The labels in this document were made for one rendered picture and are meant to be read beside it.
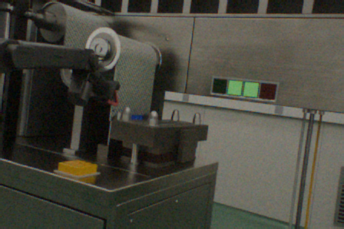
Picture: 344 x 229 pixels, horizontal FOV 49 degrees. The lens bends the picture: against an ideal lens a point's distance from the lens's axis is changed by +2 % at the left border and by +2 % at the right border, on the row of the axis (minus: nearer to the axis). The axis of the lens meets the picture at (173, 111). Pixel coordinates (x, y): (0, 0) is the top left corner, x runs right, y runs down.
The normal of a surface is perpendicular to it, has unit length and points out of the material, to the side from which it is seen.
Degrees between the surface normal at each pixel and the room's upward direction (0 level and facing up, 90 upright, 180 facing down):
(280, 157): 90
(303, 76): 90
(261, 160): 90
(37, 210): 90
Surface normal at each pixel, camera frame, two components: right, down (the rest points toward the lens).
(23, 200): -0.48, -0.01
